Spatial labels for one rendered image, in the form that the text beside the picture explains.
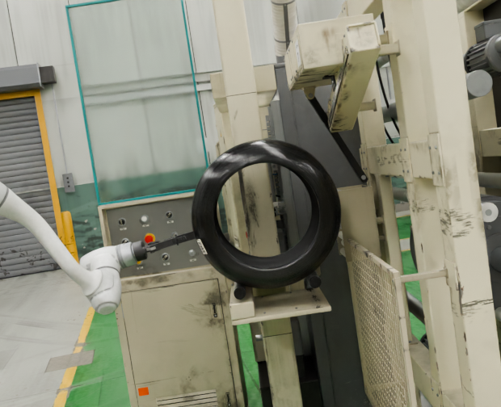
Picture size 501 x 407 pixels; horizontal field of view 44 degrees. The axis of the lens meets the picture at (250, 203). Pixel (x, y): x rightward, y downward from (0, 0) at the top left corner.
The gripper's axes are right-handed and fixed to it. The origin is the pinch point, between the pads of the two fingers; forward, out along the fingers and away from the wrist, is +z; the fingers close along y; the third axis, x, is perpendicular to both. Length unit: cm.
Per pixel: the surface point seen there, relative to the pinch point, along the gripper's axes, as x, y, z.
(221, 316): 47, 59, -2
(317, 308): 38, -11, 40
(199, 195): -14.2, -9.5, 10.5
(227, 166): -21.2, -11.3, 23.1
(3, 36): -339, 845, -297
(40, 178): -93, 847, -311
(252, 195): -6.4, 26.3, 28.8
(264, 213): 2.2, 26.3, 31.5
